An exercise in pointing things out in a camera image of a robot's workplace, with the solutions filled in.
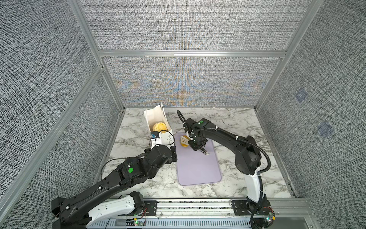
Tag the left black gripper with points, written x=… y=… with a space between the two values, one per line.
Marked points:
x=175 y=158

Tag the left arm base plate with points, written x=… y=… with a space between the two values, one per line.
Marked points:
x=149 y=208

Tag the aluminium front rail frame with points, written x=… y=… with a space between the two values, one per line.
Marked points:
x=213 y=213

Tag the white paper gift bag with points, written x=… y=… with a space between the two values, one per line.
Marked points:
x=161 y=133

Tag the round flaky bun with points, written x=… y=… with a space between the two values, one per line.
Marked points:
x=160 y=127

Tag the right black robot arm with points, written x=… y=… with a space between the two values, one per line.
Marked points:
x=247 y=155

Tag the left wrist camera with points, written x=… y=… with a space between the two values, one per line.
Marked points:
x=155 y=139

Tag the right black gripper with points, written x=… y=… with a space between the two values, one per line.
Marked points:
x=194 y=148

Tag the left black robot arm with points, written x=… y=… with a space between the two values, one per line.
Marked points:
x=91 y=206

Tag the lavender plastic tray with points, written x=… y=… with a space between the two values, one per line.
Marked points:
x=194 y=167

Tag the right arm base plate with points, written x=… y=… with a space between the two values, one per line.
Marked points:
x=244 y=207

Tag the small round croissant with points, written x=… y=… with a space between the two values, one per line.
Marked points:
x=184 y=140

